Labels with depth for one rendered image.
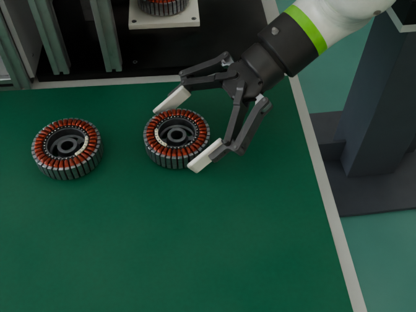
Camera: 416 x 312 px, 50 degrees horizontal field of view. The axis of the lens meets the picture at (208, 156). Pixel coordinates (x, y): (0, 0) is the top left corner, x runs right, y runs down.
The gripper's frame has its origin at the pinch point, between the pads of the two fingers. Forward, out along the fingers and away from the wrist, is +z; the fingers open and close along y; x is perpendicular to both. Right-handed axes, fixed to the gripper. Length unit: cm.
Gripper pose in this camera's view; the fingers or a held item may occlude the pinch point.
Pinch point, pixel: (178, 137)
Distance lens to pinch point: 77.0
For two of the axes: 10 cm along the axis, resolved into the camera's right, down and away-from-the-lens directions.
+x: -4.4, -3.5, -8.3
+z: -7.6, 6.3, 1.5
